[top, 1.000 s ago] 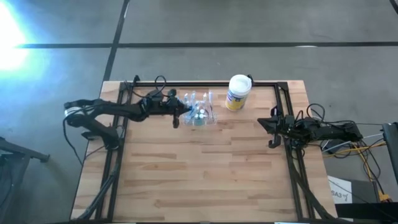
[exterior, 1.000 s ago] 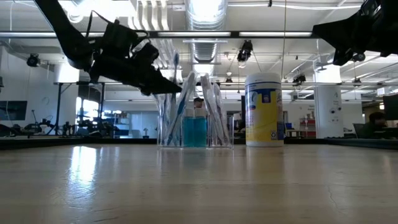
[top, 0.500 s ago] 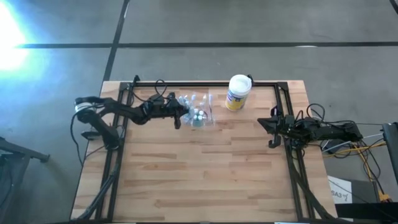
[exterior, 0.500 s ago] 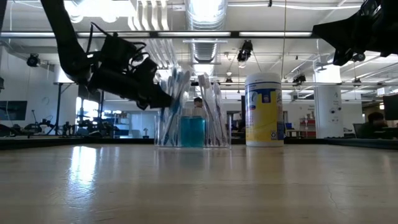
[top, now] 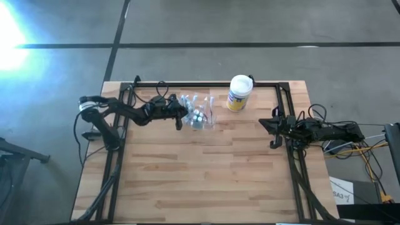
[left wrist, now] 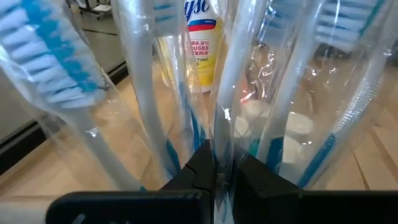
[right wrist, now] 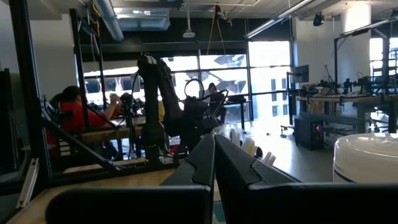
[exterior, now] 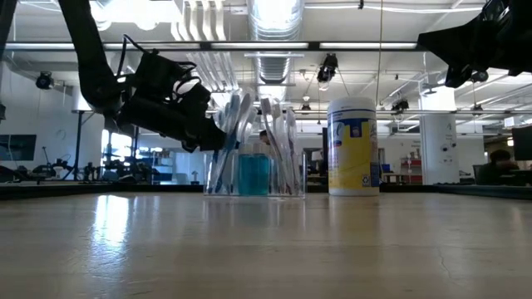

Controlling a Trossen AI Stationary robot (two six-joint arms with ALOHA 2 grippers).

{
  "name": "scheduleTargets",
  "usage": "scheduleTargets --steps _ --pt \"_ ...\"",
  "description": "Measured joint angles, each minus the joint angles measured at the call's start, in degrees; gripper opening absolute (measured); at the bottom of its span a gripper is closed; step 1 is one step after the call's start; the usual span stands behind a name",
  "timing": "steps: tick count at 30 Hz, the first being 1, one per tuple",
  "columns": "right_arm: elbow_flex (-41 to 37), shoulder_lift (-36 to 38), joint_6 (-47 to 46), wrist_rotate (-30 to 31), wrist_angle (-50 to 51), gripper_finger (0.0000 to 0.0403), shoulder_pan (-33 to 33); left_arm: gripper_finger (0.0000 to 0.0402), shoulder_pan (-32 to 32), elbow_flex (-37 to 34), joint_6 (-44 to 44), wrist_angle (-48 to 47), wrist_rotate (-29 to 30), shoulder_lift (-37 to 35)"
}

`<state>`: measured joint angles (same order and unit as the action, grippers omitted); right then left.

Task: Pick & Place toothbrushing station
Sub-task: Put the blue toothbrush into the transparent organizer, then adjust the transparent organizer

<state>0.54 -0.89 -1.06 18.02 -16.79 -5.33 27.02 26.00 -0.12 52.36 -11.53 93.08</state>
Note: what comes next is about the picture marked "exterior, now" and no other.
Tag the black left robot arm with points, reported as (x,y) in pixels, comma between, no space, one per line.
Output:
(91,62)

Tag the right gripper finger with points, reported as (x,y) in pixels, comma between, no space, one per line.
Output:
(451,43)
(457,76)

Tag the purple white toothbrush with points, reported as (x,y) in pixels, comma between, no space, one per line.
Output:
(293,133)
(282,137)

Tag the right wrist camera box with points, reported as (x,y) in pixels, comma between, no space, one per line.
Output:
(494,9)

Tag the red shelf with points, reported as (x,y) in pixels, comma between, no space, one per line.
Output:
(411,178)

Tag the person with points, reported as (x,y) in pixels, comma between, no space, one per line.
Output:
(496,170)
(264,137)

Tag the black background rig frame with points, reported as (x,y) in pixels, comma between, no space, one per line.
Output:
(77,145)
(293,124)

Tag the white round pillar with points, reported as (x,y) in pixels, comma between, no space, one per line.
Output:
(438,137)

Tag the yellow white wipes canister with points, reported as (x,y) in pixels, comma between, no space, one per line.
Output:
(353,158)

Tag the silver round ventilation duct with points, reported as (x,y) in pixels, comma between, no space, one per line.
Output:
(274,66)

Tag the white cylindrical duct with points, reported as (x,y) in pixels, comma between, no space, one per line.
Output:
(81,99)

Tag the black table edge rail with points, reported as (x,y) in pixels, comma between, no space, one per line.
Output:
(124,191)

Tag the dark wall panel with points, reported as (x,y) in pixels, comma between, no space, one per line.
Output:
(25,147)

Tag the orange white toothbrush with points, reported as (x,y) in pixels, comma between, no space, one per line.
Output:
(270,124)

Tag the clear acrylic organizer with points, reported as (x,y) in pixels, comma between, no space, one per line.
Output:
(302,174)

